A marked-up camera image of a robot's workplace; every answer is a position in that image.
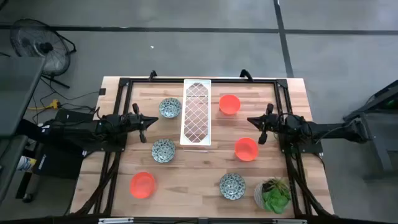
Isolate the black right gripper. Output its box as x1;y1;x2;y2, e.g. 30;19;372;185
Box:
247;103;280;145

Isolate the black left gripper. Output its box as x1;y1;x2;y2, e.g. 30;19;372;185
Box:
129;103;159;144

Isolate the teal patterned ceramic mini bowl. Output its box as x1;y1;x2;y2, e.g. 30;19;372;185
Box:
219;172;246;201
159;97;183;119
150;138;177;164

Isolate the orange plastic mini bowl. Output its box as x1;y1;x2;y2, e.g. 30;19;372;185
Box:
234;137;259;162
218;94;242;116
129;171;157;200

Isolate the plain black controller box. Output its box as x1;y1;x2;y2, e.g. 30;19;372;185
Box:
54;108;95;125

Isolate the potted green succulent plant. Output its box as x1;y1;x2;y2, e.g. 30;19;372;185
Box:
253;177;292;215

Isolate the yellow power plug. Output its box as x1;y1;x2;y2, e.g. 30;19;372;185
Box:
27;98;62;111

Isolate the black box with white logo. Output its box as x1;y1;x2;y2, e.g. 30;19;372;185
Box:
32;146;85;180

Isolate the black metal stand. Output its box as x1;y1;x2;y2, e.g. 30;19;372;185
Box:
343;79;398;181

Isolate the black floor fan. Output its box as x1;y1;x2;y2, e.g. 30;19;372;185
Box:
9;18;77;90

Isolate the white and yellow can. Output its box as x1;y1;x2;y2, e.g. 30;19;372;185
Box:
17;155;37;172

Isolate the grey desk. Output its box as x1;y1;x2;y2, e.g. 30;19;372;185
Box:
0;55;47;203

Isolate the black aluminium rig frame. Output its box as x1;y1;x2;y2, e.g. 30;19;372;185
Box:
70;77;335;224

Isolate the white wire shelf rack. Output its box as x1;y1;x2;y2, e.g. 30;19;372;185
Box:
179;78;212;153

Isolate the silver metal bracket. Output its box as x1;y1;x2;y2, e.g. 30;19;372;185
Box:
272;218;307;224
98;217;134;224

